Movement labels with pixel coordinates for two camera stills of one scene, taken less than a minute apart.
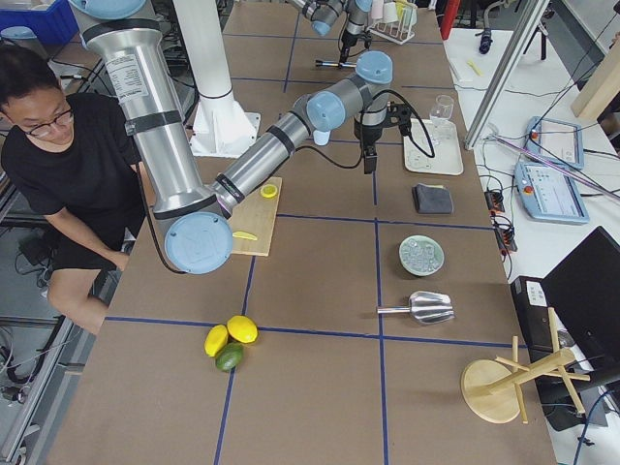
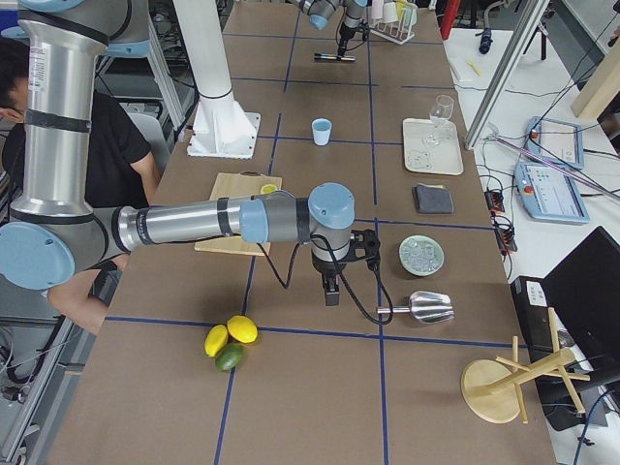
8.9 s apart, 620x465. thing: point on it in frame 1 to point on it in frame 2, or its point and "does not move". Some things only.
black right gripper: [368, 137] to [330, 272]
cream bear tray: [443, 135] does not move
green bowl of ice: [421, 255] does not move
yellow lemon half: [268, 191] does not move
